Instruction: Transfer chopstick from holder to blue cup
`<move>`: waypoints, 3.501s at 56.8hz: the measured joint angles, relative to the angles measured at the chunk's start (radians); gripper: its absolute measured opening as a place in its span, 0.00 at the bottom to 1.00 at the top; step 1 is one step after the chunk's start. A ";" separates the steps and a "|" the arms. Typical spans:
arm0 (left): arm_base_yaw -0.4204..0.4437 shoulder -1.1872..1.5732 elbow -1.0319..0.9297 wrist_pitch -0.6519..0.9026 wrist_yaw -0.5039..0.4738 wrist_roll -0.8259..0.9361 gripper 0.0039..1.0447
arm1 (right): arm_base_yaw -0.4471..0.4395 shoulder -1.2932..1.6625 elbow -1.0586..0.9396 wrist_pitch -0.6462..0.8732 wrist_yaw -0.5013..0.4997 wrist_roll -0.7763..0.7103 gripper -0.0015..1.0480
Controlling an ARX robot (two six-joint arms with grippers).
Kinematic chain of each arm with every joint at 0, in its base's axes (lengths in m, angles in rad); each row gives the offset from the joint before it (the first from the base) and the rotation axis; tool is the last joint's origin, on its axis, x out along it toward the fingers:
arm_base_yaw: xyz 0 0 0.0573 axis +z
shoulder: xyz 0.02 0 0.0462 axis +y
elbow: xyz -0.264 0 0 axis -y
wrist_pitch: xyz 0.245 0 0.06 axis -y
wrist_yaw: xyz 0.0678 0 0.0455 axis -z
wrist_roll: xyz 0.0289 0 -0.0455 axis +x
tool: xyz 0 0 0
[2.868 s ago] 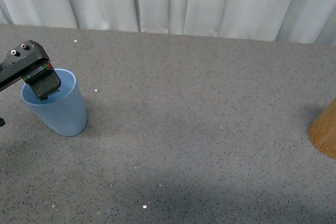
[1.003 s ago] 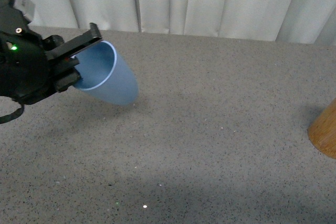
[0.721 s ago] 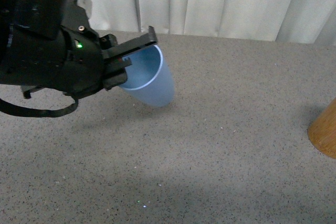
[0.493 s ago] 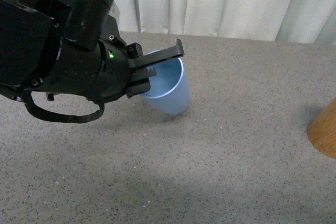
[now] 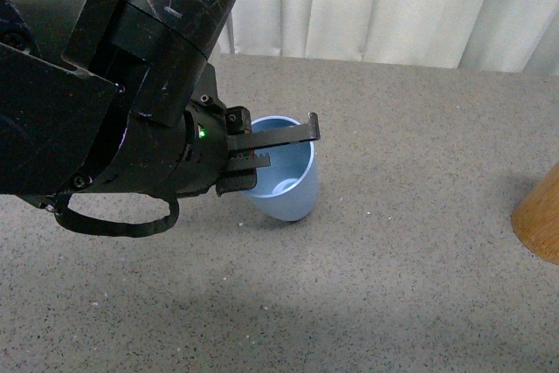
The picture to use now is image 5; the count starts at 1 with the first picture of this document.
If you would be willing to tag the grey-white curtain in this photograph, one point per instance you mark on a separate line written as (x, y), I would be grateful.
(483, 35)

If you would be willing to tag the light blue cup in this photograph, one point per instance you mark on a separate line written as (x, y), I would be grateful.
(287, 189)

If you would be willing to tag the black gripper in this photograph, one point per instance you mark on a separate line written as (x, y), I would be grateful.
(196, 153)

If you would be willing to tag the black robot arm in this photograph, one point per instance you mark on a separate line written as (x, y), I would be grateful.
(119, 96)

